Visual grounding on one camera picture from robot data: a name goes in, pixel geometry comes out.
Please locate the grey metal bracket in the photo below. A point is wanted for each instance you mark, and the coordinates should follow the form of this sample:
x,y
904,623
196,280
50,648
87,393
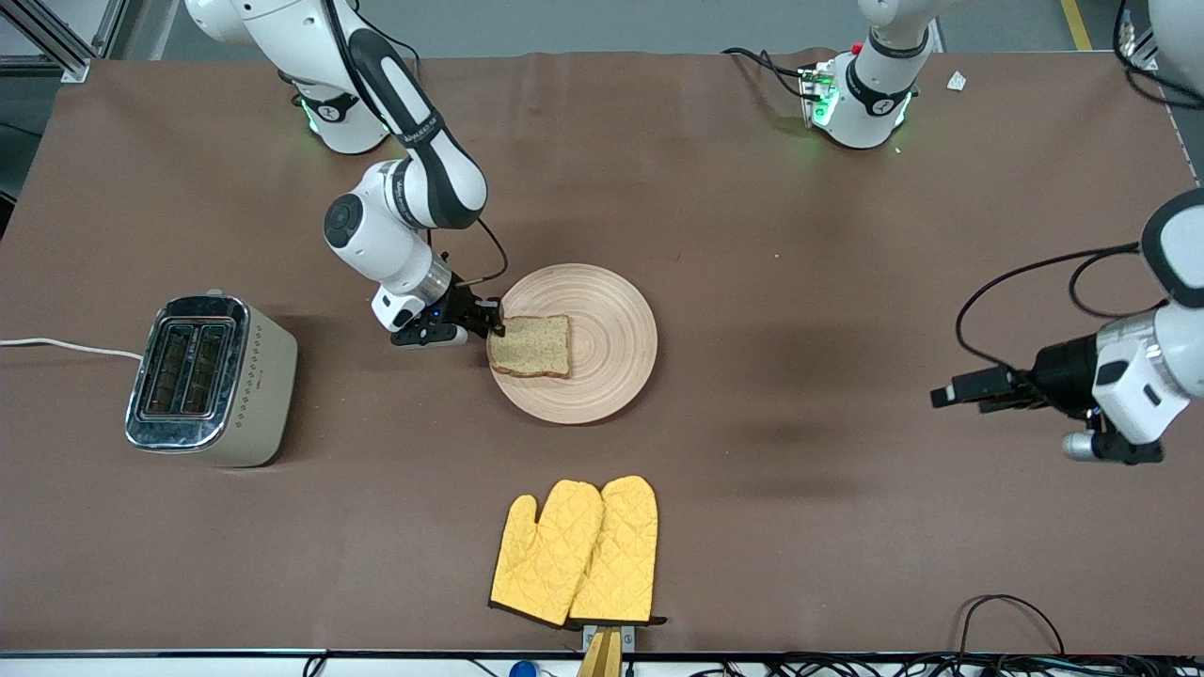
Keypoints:
x,y
626,637

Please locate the beige chrome two-slot toaster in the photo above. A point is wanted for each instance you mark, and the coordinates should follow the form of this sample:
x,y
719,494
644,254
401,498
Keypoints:
x,y
254,395

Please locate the small white paper scrap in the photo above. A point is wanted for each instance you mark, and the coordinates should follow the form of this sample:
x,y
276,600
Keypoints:
x,y
957,82

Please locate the brown table cover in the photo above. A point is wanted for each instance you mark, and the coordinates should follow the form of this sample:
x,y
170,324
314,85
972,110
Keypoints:
x,y
752,235

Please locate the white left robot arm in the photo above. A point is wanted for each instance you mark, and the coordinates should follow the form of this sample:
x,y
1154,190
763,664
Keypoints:
x,y
870,103

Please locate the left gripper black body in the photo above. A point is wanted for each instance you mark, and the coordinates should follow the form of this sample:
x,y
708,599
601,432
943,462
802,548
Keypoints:
x,y
1061,374

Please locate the brown bread slice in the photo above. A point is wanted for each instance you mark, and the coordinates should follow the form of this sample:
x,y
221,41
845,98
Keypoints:
x,y
536,348

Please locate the yellow quilted oven mitt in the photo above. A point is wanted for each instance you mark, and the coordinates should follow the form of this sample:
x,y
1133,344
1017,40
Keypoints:
x,y
625,545
546,555

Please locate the blue round knob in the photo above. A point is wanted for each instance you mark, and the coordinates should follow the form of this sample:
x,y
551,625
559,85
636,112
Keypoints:
x,y
522,670

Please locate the tan wooden post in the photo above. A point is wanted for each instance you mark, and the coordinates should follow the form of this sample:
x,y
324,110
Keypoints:
x,y
602,658

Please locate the round light wooden plate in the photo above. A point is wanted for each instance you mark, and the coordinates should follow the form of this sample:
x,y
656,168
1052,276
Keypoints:
x,y
602,320

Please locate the aluminium frame profile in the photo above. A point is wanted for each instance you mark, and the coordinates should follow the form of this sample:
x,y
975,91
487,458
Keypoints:
x,y
71,61

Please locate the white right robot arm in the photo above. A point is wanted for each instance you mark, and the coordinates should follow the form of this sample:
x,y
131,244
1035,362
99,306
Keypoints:
x,y
376,216

